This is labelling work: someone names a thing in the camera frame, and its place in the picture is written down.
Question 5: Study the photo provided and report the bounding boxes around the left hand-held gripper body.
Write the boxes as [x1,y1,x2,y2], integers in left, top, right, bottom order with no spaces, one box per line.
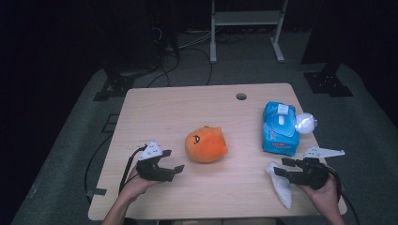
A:
[135,141,176,183]

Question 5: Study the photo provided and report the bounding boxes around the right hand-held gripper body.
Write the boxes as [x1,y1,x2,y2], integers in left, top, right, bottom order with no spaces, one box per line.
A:
[288,146,345,191]

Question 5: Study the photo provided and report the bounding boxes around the white wet wipe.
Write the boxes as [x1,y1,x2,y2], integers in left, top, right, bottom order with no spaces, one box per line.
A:
[266,161,294,210]

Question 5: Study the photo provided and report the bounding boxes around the orange plush toy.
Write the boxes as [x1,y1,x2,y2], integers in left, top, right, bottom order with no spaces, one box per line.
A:
[184,125,229,164]

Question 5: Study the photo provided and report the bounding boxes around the blue wet wipe pack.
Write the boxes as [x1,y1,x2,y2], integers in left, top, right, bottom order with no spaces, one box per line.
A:
[262,100,300,158]

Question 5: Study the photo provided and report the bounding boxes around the person's right hand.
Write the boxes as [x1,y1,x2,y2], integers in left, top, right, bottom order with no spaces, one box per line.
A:
[297,172,342,217]

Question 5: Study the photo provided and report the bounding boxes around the person's left hand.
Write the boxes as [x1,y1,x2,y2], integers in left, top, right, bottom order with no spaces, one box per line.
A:
[118,165,163,204]

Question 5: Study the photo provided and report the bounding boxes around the black tape square outline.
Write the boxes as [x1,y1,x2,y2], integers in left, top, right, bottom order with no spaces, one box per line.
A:
[101,113,120,134]

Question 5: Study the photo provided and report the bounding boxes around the black tape strip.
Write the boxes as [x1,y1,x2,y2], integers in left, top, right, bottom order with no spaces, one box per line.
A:
[85,187,108,199]

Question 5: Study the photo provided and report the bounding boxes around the black stand base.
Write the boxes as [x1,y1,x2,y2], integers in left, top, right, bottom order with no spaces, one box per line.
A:
[92,67,137,102]
[302,60,355,98]

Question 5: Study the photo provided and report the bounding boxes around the right hand-held gripper cable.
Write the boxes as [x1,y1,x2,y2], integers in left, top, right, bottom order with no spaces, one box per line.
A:
[325,165,344,201]

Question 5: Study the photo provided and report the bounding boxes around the black floor cable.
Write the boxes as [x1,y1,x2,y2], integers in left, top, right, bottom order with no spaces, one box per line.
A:
[342,193,360,225]
[84,134,114,195]
[146,52,181,88]
[187,46,214,86]

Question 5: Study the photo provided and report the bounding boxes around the white floor cables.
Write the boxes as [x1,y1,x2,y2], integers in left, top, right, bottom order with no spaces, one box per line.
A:
[177,29,214,51]

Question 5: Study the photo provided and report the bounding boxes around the white metal stand frame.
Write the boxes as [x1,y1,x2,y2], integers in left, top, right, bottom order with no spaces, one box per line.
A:
[209,0,289,64]

